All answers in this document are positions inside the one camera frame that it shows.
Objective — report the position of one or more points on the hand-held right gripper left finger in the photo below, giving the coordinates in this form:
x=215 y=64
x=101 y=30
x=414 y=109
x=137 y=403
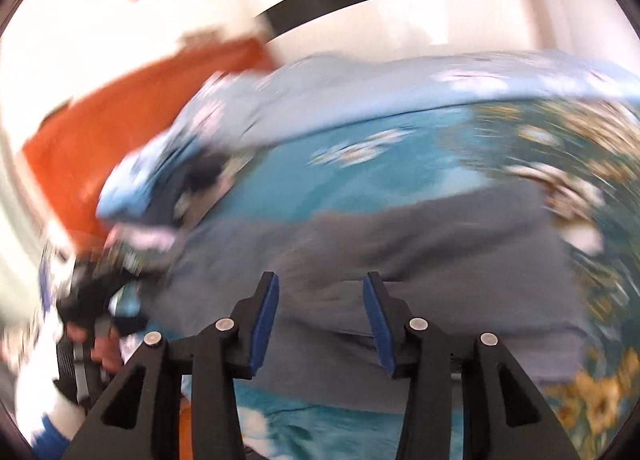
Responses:
x=264 y=325

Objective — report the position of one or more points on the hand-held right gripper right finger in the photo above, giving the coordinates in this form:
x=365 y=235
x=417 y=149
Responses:
x=380 y=325

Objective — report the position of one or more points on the grey garment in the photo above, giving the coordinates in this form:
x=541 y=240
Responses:
x=350 y=250

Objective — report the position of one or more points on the person's left hand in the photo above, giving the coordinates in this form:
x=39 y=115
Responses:
x=102 y=351

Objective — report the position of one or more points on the teal floral printed blanket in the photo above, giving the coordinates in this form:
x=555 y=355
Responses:
x=400 y=165

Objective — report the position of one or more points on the orange headboard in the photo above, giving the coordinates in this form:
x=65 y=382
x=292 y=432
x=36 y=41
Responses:
x=125 y=130

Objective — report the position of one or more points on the light blue floral quilt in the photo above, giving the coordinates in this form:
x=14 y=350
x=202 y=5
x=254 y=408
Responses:
x=325 y=95

